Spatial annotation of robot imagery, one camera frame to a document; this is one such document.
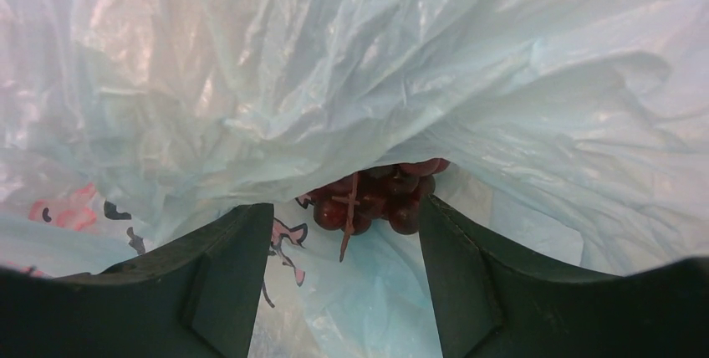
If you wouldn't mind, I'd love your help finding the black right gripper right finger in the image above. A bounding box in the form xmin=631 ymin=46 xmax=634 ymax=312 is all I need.
xmin=420 ymin=197 xmax=708 ymax=357

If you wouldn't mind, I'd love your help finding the light blue plastic bag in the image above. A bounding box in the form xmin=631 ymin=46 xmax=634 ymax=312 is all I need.
xmin=1 ymin=0 xmax=708 ymax=357

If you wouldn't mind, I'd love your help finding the red fake grape bunch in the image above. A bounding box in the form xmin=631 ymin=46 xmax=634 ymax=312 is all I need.
xmin=298 ymin=158 xmax=450 ymax=261

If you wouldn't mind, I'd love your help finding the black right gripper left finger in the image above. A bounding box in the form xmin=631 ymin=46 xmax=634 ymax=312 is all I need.
xmin=1 ymin=203 xmax=274 ymax=357

